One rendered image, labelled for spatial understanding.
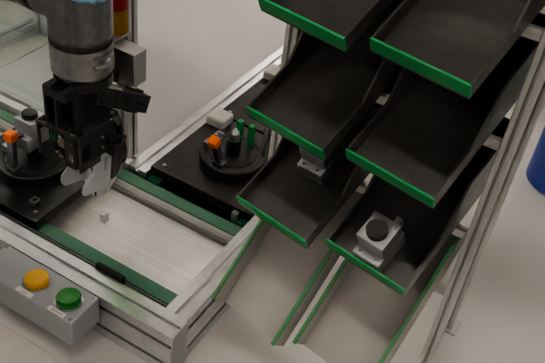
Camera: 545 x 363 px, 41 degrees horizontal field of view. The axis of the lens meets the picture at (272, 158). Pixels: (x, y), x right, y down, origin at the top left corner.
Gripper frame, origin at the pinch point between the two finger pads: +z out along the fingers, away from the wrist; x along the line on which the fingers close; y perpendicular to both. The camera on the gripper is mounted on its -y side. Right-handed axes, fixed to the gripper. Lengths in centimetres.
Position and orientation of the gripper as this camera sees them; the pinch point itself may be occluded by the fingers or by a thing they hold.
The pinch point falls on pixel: (100, 185)
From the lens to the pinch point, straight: 105.7
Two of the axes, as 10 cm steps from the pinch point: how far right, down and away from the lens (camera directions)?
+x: 8.6, 3.9, -3.4
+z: -1.1, 7.8, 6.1
